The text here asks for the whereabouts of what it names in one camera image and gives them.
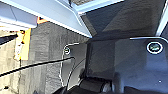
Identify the round white-ringed base button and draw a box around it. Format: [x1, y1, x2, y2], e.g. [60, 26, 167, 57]
[145, 41, 165, 55]
[63, 46, 73, 55]

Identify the white wardrobe carcass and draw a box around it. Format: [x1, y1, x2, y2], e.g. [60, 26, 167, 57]
[75, 0, 125, 15]

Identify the thin black cable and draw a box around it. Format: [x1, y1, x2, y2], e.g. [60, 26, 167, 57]
[0, 55, 77, 78]

